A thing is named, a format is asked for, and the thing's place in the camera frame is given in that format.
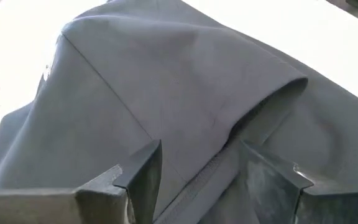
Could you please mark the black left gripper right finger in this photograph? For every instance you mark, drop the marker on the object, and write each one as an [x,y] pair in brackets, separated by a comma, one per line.
[291,202]

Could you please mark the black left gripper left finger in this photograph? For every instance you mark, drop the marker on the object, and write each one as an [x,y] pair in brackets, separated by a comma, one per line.
[73,207]

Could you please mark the dark zippered trousers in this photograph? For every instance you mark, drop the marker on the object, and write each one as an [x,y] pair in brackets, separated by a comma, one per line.
[166,77]

